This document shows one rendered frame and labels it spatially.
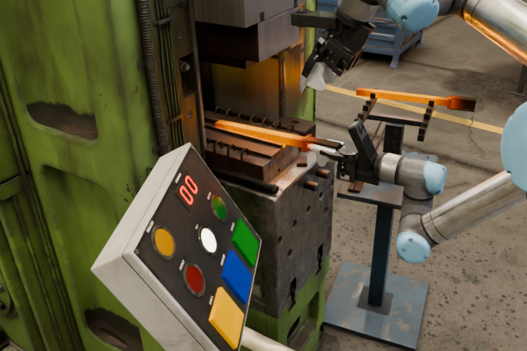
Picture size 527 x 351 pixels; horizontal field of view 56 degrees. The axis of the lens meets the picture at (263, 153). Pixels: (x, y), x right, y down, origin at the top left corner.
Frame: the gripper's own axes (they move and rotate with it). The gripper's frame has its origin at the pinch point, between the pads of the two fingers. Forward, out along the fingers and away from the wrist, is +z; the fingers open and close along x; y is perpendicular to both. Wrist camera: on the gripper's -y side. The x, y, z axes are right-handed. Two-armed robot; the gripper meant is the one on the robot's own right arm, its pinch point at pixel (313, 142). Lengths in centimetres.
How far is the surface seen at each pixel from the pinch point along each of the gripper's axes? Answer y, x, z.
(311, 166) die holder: 10.9, 4.9, 3.1
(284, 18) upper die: -33.4, 0.0, 8.1
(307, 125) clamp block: 3.6, 15.7, 10.3
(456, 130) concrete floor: 103, 240, 7
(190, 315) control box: -6, -69, -14
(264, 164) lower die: 3.5, -11.0, 9.2
